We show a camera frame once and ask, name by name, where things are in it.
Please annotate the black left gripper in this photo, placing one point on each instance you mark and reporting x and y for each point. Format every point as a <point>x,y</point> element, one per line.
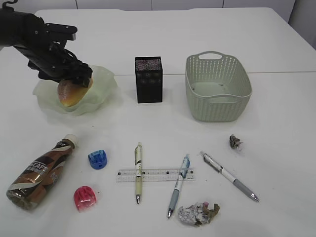
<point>49,57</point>

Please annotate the sugared bread roll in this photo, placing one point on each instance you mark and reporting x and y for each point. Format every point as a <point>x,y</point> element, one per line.
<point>70,94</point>

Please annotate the brown Nescafe coffee bottle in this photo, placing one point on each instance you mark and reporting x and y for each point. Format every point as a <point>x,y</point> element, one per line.
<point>33,184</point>

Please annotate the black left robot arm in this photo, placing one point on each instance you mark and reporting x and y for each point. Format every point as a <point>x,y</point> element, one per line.
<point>10,21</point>

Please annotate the black mesh pen holder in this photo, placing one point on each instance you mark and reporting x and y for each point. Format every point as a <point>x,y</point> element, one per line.
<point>149,82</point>

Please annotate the blue pencil sharpener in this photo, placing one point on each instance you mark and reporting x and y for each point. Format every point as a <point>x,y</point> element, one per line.
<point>98,159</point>

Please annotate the cream patterned pen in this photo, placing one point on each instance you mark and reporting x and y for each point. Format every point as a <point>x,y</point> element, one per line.
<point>138,166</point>

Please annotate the red pencil sharpener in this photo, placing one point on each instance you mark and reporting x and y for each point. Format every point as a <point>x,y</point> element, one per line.
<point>84,197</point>

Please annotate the light blue pen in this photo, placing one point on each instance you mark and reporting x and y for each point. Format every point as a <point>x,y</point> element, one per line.
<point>180,178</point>

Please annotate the green plastic basket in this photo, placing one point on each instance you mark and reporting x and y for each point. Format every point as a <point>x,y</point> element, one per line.
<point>217,90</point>

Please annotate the white grey pen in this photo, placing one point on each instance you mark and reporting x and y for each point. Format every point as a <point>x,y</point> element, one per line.
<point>223,171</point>

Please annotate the clear plastic ruler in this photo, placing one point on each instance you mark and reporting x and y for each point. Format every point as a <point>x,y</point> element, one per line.
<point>148,175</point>

